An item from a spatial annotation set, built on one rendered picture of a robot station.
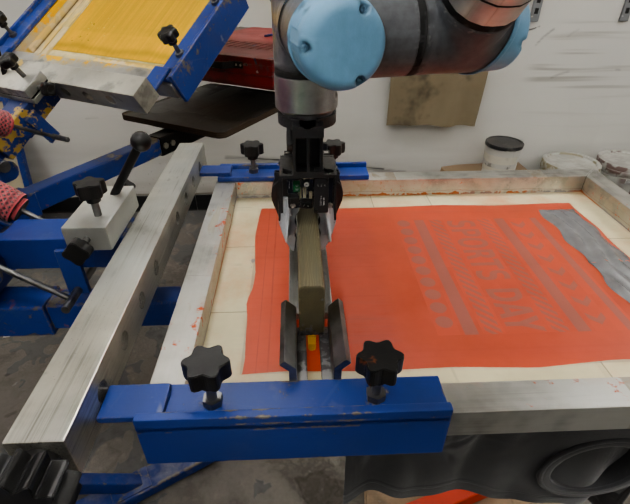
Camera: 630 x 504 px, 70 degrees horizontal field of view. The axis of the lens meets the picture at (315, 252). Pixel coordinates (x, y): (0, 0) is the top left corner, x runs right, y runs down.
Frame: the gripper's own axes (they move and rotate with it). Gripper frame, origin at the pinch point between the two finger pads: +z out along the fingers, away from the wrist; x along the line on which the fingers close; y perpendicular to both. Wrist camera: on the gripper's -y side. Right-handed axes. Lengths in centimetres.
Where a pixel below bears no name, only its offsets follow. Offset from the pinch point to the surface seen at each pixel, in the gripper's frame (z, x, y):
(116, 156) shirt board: 9, -49, -56
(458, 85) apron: 26, 87, -192
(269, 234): 5.6, -6.4, -10.5
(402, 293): 5.3, 13.6, 6.8
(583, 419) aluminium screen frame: 3.3, 27.4, 29.7
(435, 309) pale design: 5.2, 17.5, 10.5
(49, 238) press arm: -3.1, -35.6, 3.3
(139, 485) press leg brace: 95, -50, -15
